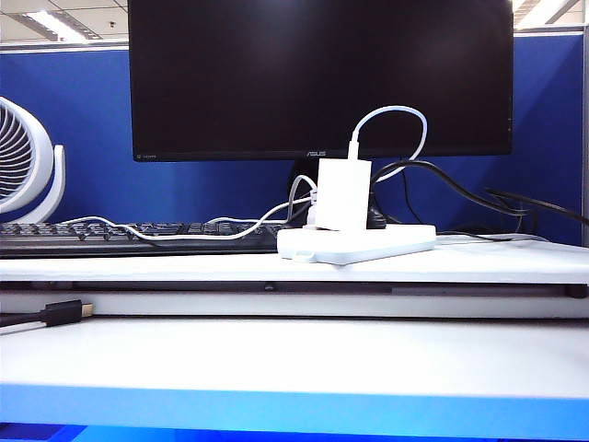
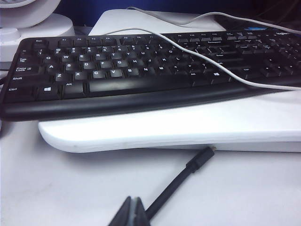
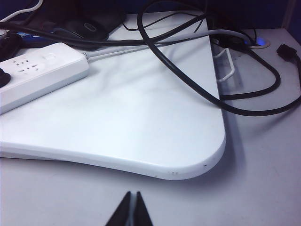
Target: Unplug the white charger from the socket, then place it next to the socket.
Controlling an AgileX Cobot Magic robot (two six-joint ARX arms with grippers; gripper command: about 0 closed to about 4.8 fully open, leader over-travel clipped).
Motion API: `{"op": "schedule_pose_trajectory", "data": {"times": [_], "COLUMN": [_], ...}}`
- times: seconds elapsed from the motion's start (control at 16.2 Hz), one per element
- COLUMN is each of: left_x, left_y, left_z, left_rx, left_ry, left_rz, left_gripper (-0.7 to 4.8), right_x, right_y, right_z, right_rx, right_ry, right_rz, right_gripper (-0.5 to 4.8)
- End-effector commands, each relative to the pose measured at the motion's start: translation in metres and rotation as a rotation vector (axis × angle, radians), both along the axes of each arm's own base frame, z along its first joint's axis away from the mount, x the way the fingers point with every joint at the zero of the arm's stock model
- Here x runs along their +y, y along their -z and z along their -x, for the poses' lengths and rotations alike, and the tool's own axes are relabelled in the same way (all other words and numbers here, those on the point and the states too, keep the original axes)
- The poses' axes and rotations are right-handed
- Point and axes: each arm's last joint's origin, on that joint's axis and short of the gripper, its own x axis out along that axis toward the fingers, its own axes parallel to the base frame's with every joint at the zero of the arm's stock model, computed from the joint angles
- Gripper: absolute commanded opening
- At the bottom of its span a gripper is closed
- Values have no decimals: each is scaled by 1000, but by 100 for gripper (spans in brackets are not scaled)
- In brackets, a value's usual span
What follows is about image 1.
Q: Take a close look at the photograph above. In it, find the white charger block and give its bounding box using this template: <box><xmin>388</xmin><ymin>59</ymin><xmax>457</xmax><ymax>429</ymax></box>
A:
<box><xmin>316</xmin><ymin>158</ymin><xmax>374</xmax><ymax>233</ymax></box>

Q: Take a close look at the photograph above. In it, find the white power strip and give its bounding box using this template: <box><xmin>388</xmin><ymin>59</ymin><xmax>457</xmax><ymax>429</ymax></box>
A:
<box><xmin>276</xmin><ymin>222</ymin><xmax>438</xmax><ymax>267</ymax></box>

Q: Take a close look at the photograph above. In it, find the black ASUS monitor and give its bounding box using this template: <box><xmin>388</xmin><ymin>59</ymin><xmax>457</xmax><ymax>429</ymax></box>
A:
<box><xmin>127</xmin><ymin>0</ymin><xmax>514</xmax><ymax>163</ymax></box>

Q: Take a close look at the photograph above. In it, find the black keyboard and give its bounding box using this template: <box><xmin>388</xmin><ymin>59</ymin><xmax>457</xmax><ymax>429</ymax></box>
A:
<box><xmin>0</xmin><ymin>221</ymin><xmax>295</xmax><ymax>257</ymax></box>

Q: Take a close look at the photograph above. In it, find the blue office partition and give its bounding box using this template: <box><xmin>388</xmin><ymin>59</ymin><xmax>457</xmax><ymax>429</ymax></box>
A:
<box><xmin>0</xmin><ymin>26</ymin><xmax>589</xmax><ymax>246</ymax></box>

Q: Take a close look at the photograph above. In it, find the white desk fan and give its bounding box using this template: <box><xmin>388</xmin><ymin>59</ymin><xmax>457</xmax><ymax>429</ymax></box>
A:
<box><xmin>0</xmin><ymin>95</ymin><xmax>66</xmax><ymax>226</ymax></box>

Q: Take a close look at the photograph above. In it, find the ceiling light panel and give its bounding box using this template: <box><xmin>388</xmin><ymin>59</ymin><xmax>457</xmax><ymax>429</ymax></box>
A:
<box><xmin>9</xmin><ymin>7</ymin><xmax>100</xmax><ymax>41</ymax></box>

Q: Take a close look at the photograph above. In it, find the thin white charger cable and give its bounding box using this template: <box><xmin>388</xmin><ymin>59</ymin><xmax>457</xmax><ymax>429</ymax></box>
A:
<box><xmin>59</xmin><ymin>105</ymin><xmax>430</xmax><ymax>242</ymax></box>

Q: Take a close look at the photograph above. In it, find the thin black monitor cable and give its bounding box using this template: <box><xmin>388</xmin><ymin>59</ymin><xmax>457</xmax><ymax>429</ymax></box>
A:
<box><xmin>402</xmin><ymin>170</ymin><xmax>422</xmax><ymax>223</ymax></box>

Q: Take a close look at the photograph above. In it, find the black plug with cable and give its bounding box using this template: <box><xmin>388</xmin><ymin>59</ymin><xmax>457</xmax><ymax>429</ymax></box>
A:
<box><xmin>367</xmin><ymin>159</ymin><xmax>589</xmax><ymax>230</ymax></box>

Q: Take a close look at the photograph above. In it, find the white power strip cord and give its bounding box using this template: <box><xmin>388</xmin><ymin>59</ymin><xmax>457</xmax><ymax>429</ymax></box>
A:
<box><xmin>435</xmin><ymin>231</ymin><xmax>549</xmax><ymax>243</ymax></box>

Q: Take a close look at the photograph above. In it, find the black HDMI cable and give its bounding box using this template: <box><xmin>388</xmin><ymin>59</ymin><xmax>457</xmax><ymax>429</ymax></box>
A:
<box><xmin>0</xmin><ymin>298</ymin><xmax>96</xmax><ymax>329</ymax></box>

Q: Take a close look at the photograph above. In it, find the white flat cable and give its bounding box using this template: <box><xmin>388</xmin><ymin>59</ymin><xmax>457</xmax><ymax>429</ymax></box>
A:
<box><xmin>0</xmin><ymin>320</ymin><xmax>48</xmax><ymax>336</ymax></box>

